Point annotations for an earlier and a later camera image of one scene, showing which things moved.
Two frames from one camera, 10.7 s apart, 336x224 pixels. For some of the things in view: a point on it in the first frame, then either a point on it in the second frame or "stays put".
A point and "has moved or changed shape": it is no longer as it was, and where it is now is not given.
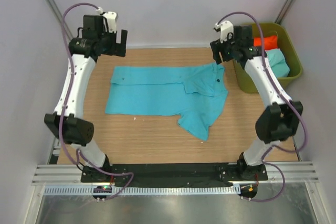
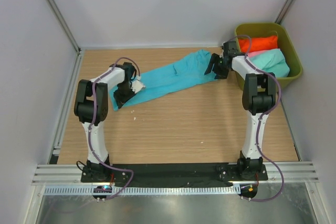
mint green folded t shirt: x=278 y=62 stays put
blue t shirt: x=195 y=92 has moved or changed shape
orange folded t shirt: x=270 y=42 stays put
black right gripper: x=216 y=46 to x=214 y=59
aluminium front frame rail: x=298 y=172 stays put
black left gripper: x=117 y=49 to x=120 y=100
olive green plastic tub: x=244 y=83 stays put
